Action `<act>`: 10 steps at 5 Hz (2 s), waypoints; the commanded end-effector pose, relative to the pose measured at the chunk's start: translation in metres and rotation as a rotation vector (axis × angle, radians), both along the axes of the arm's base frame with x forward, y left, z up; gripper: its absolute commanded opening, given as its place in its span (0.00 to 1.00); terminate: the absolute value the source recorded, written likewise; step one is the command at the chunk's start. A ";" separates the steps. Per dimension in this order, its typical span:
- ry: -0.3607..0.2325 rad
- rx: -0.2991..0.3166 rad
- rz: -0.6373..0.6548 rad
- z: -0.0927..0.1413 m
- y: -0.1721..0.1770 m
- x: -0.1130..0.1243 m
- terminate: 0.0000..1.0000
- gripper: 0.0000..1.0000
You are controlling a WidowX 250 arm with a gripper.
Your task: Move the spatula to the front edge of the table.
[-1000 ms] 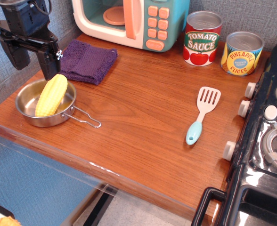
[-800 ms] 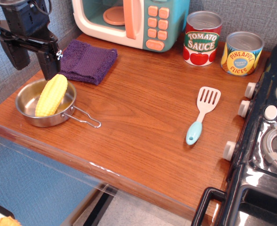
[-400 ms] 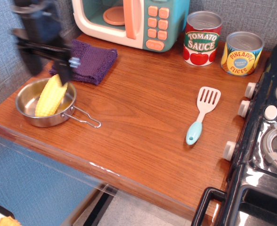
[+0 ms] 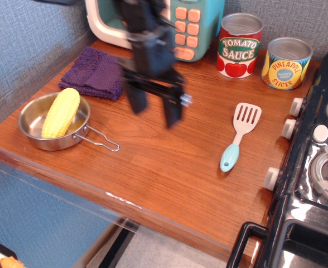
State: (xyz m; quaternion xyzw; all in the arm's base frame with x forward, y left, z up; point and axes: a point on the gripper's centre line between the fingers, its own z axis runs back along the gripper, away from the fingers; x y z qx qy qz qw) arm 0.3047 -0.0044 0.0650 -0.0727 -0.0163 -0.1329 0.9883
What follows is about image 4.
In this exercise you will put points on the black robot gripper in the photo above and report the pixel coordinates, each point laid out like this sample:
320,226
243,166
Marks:
150,70

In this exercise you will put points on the white spatula teal handle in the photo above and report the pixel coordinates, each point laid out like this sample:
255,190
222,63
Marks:
245,119

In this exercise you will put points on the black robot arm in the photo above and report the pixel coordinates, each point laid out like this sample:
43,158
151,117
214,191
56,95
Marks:
139,16

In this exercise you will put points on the purple folded cloth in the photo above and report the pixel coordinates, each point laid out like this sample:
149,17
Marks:
95,73

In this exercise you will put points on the toy microwave teal and cream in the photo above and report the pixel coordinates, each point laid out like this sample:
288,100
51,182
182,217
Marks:
197,24

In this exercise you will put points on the yellow toy corn cob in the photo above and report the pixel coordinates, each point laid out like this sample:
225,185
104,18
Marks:
61,113

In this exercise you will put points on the tomato sauce can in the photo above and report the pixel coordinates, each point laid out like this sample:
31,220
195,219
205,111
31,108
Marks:
239,42

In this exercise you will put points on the small steel frying pan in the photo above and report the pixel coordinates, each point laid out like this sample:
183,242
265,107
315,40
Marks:
32,118

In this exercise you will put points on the pineapple slices can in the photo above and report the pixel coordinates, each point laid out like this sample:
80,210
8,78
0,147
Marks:
286,63

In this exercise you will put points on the black toy stove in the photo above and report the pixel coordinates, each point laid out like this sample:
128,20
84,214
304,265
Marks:
297,231

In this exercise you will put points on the orange object bottom left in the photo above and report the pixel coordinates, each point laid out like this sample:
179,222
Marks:
10,262

